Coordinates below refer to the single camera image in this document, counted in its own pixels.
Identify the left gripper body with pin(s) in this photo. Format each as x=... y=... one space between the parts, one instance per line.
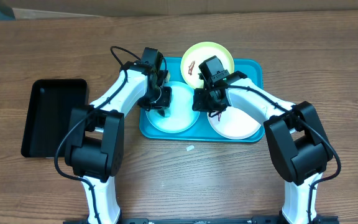
x=159 y=98

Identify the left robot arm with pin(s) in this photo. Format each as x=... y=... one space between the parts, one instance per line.
x=94 y=144

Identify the white pink plate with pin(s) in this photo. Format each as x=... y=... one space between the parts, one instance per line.
x=234 y=124

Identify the teal plastic tray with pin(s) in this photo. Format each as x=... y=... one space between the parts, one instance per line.
x=201 y=130

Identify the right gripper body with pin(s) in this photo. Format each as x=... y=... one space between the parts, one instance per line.
x=205 y=101

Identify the green scrubbing sponge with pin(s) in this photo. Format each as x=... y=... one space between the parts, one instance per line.
x=164 y=112

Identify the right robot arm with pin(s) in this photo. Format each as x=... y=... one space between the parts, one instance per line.
x=298 y=145

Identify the light blue plate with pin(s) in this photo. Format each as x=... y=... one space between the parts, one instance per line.
x=182 y=116

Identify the yellow-green plate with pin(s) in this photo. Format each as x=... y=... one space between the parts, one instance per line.
x=197 y=54

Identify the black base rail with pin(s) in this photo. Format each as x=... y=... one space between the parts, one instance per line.
x=254 y=220

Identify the black rectangular bin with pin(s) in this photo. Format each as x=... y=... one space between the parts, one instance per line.
x=48 y=114

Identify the small white paper scrap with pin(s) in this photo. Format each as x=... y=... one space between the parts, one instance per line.
x=189 y=148

